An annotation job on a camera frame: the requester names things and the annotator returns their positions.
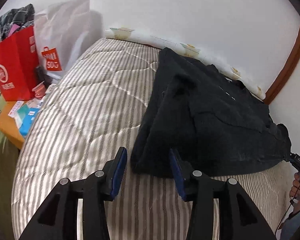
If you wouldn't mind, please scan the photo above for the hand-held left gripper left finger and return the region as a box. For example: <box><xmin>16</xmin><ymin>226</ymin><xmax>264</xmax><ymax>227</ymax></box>
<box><xmin>19</xmin><ymin>147</ymin><xmax>128</xmax><ymax>240</ymax></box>

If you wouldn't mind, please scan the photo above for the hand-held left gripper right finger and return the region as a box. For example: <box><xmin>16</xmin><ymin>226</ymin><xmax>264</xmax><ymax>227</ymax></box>
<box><xmin>169</xmin><ymin>148</ymin><xmax>278</xmax><ymax>240</ymax></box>

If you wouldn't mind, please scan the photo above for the black sweatshirt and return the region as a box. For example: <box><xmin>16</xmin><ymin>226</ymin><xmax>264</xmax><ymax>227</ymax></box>
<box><xmin>130</xmin><ymin>47</ymin><xmax>292</xmax><ymax>178</ymax></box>

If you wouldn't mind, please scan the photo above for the person's right forearm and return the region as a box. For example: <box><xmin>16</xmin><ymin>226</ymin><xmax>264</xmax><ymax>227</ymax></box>
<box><xmin>281</xmin><ymin>200</ymin><xmax>300</xmax><ymax>240</ymax></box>

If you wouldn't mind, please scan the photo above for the person's right hand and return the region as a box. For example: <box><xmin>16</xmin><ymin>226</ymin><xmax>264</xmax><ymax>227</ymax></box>
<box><xmin>289</xmin><ymin>171</ymin><xmax>300</xmax><ymax>202</ymax></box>

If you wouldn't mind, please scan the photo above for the striped mattress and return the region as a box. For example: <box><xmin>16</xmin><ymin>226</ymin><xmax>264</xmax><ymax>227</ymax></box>
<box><xmin>11</xmin><ymin>38</ymin><xmax>294</xmax><ymax>240</ymax></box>

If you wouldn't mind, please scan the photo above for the blue white packet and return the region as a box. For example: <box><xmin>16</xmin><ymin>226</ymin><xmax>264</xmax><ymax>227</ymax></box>
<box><xmin>19</xmin><ymin>107</ymin><xmax>40</xmax><ymax>135</ymax></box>

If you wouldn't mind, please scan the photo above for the small pink object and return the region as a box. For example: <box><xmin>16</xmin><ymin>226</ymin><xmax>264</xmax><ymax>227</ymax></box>
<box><xmin>32</xmin><ymin>82</ymin><xmax>47</xmax><ymax>99</ymax></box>

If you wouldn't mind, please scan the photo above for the green blanket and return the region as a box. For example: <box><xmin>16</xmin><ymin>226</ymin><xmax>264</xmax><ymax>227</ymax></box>
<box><xmin>0</xmin><ymin>90</ymin><xmax>20</xmax><ymax>215</ymax></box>

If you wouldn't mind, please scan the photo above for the white pink leaflet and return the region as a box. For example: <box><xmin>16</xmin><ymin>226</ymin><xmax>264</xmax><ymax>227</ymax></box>
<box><xmin>9</xmin><ymin>101</ymin><xmax>30</xmax><ymax>120</ymax></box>

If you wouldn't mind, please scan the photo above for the wooden nightstand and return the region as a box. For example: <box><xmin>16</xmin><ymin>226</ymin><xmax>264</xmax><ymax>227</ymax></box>
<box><xmin>0</xmin><ymin>100</ymin><xmax>40</xmax><ymax>150</ymax></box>

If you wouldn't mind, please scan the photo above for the small black object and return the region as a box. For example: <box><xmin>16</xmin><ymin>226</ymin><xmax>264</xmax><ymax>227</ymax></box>
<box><xmin>35</xmin><ymin>65</ymin><xmax>52</xmax><ymax>87</ymax></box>

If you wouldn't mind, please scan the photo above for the red paper bag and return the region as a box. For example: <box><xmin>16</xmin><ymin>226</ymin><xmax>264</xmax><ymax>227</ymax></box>
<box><xmin>0</xmin><ymin>26</ymin><xmax>40</xmax><ymax>102</ymax></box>

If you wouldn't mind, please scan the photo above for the white plastic bag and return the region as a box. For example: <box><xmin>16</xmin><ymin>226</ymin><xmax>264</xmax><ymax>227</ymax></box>
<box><xmin>34</xmin><ymin>0</ymin><xmax>102</xmax><ymax>78</ymax></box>

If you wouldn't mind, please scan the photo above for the plaid grey clothing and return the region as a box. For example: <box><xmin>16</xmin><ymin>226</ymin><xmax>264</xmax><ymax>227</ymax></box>
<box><xmin>0</xmin><ymin>4</ymin><xmax>35</xmax><ymax>44</ymax></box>

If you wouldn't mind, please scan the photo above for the thin black cable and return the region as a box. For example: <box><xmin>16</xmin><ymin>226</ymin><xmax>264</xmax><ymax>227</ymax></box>
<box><xmin>275</xmin><ymin>197</ymin><xmax>297</xmax><ymax>235</ymax></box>

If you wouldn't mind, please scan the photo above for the brown wooden door frame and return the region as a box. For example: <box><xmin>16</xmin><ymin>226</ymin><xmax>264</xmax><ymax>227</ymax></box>
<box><xmin>262</xmin><ymin>19</ymin><xmax>300</xmax><ymax>105</ymax></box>

